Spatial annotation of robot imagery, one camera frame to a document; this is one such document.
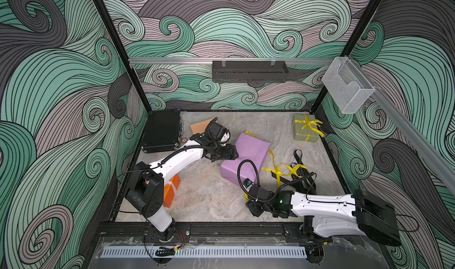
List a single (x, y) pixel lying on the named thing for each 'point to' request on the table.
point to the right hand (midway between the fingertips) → (249, 204)
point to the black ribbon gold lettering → (306, 185)
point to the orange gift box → (169, 191)
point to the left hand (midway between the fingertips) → (233, 154)
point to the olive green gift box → (305, 128)
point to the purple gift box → (252, 151)
